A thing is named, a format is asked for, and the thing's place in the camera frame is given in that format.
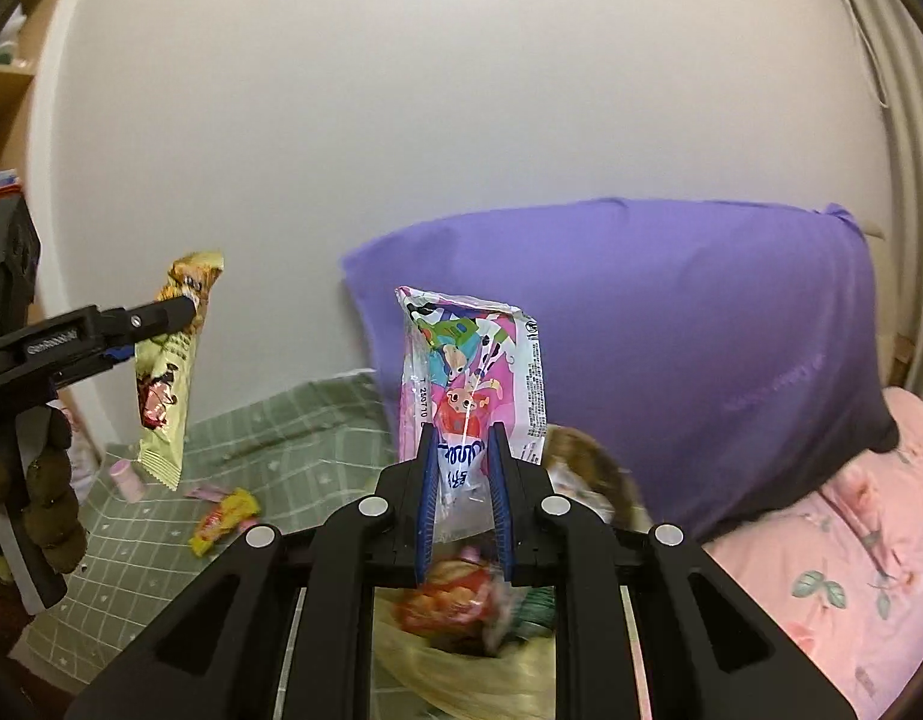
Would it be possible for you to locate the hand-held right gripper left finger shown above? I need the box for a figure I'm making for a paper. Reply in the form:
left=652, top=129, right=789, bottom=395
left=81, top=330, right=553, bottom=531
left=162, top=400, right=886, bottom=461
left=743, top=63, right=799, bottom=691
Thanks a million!
left=64, top=424, right=440, bottom=720

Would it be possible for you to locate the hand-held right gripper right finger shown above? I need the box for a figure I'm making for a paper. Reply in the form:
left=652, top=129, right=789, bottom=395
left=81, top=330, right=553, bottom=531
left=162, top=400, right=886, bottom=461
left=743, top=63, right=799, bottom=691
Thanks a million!
left=489, top=422, right=859, bottom=720

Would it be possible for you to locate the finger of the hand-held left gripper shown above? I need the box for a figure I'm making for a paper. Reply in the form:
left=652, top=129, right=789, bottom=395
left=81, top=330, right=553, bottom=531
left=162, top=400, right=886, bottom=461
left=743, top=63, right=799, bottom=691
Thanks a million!
left=94, top=292, right=202, bottom=351
left=56, top=345, right=136, bottom=391

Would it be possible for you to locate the yellow green snack wrapper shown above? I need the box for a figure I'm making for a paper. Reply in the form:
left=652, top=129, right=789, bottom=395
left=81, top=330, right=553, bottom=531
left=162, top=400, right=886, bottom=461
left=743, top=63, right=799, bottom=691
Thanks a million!
left=133, top=251, right=226, bottom=494

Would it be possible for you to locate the cartoon print snack wrapper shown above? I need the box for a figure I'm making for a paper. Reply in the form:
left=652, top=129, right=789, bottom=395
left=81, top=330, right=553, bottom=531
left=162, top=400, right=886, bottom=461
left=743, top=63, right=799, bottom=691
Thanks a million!
left=396, top=286, right=548, bottom=545

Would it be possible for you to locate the yellow plastic bag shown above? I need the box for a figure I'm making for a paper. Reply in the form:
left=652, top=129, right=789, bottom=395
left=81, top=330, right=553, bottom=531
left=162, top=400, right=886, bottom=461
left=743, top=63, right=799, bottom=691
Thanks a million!
left=375, top=600, right=582, bottom=720

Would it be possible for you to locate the person's left hand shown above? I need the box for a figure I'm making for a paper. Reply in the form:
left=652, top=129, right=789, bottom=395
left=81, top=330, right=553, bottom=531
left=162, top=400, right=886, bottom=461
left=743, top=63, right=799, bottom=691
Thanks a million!
left=0, top=409, right=89, bottom=577

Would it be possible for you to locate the brown white soft item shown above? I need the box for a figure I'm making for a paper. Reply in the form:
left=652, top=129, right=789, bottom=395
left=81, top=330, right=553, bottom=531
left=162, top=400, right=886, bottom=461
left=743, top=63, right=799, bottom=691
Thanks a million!
left=547, top=426, right=653, bottom=533

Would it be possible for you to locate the red snack wrapper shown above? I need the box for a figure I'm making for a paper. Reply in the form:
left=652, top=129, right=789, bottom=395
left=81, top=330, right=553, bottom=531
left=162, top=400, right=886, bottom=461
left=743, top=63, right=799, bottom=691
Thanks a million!
left=397, top=551, right=507, bottom=635

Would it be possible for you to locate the green checkered blanket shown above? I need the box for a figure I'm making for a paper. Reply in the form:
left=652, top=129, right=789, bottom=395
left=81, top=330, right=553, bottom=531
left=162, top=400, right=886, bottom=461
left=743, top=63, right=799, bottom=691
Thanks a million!
left=15, top=371, right=402, bottom=683

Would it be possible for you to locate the yellow candy wrapper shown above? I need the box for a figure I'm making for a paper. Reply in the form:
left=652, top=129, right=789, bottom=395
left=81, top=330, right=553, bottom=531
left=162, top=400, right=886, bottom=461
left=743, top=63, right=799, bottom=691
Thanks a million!
left=190, top=487, right=261, bottom=557

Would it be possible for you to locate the purple pillow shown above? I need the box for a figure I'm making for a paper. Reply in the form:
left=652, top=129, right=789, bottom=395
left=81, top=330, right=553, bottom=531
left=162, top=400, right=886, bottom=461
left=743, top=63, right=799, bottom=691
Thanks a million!
left=341, top=199, right=901, bottom=541

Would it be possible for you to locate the pink floral blanket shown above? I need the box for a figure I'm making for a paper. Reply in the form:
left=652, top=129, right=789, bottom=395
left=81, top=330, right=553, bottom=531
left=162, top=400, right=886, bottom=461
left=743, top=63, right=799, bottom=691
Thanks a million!
left=705, top=386, right=923, bottom=720

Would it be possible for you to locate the white window frame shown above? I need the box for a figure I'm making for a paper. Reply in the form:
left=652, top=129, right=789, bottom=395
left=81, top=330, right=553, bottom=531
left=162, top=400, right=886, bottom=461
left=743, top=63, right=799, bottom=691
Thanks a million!
left=828, top=0, right=923, bottom=421

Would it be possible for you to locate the white cord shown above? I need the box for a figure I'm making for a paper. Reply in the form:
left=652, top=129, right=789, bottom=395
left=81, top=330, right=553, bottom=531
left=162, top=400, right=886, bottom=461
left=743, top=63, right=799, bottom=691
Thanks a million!
left=825, top=0, right=893, bottom=110

